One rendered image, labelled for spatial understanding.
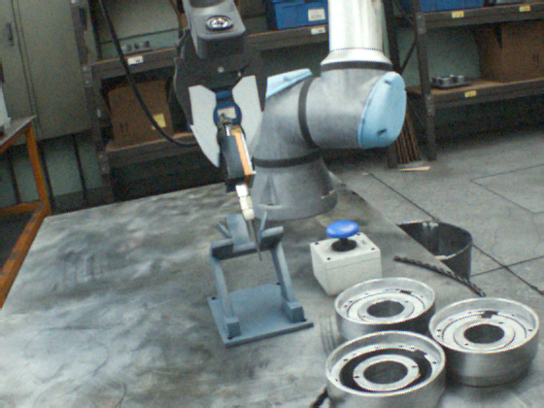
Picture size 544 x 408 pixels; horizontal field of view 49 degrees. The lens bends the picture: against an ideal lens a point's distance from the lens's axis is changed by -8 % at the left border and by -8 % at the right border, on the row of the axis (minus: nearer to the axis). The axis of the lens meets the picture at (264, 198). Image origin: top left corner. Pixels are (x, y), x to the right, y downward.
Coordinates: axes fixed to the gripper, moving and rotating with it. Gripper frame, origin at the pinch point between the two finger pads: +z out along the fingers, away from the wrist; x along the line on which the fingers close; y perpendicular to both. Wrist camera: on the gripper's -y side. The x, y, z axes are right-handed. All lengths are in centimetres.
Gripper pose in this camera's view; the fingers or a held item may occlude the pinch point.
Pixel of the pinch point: (232, 153)
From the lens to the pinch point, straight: 68.4
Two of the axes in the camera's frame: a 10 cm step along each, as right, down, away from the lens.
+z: 1.5, 9.5, 2.8
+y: -2.3, -2.5, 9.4
